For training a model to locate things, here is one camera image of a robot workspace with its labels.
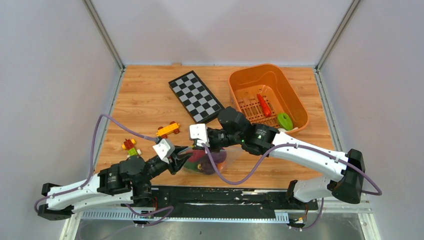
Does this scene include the purple toy onion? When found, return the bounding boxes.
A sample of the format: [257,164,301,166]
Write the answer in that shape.
[211,150,227,164]

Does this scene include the clear zip top bag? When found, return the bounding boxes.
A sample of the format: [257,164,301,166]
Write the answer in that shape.
[182,146,242,175]

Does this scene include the red toy chili pepper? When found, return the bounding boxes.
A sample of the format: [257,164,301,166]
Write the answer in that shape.
[188,150,206,163]

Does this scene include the dark purple toy apple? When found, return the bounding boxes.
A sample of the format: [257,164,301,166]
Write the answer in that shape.
[197,161,216,175]

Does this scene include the green toy pepper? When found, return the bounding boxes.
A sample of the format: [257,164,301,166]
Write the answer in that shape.
[183,161,199,172]

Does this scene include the orange plastic basket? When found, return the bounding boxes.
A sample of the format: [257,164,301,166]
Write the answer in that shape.
[228,64,310,136]

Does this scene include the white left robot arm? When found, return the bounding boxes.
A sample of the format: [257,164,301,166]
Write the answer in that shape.
[34,146,193,221]

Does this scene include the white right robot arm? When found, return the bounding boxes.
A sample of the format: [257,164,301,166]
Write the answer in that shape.
[198,107,365,209]

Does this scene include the red green toy brick car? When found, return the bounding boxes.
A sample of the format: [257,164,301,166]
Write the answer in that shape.
[121,138,142,158]

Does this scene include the yellow toy brick car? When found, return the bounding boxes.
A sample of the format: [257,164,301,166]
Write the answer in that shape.
[156,121,180,139]

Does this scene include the black white chessboard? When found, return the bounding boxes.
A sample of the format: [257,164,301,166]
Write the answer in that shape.
[168,70,224,124]

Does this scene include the orange red toy carrot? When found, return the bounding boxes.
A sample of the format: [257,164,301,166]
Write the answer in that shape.
[256,93,272,118]

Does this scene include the green toy avocado half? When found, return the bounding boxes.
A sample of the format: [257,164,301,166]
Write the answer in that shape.
[276,112,294,131]

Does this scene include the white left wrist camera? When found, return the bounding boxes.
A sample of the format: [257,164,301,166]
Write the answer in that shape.
[152,138,176,164]

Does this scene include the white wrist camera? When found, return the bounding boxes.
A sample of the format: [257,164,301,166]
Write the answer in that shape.
[188,123,210,147]
[152,138,176,164]

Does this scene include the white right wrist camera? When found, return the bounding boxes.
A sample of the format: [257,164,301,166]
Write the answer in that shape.
[188,123,210,147]

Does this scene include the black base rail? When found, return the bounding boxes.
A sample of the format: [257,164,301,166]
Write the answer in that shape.
[130,186,319,219]

